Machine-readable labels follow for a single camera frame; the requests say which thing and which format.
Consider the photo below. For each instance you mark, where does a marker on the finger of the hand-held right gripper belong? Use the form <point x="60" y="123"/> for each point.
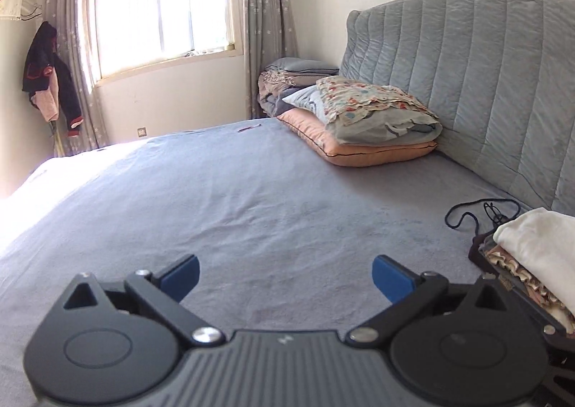
<point x="559" y="335"/>
<point x="561" y="384"/>

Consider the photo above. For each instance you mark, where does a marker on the grey star curtain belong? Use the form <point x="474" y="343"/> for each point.
<point x="72" y="7"/>
<point x="265" y="29"/>

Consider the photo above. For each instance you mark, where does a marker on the brown ruffled folded garment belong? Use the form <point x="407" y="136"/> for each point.
<point x="516" y="270"/>

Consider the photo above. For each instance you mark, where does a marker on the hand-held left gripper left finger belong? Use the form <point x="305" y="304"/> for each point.
<point x="182" y="274"/>

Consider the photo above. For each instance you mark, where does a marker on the white printed sweatshirt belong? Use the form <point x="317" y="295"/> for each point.
<point x="539" y="245"/>

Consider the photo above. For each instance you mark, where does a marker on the folded grey bedding pile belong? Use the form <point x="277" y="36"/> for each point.
<point x="278" y="83"/>

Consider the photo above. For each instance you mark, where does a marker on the grey ruffled printed pillow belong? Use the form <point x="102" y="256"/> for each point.
<point x="382" y="119"/>

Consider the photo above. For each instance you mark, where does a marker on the window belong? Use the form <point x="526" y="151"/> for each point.
<point x="157" y="7"/>

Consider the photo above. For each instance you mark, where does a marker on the dark hanging jacket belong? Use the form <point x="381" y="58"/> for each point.
<point x="38" y="61"/>

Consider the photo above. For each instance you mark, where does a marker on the wall outlet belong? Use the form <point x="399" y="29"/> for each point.
<point x="142" y="132"/>

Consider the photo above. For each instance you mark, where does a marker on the pink hanging garment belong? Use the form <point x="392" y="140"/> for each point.
<point x="47" y="101"/>

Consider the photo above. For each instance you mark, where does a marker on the orange pillow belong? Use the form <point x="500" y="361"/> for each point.
<point x="359" y="155"/>

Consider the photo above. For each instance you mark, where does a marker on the grey quilted headboard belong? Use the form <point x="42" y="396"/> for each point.
<point x="471" y="74"/>

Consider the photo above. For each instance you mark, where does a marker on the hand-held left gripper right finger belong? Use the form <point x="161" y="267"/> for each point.
<point x="391" y="279"/>

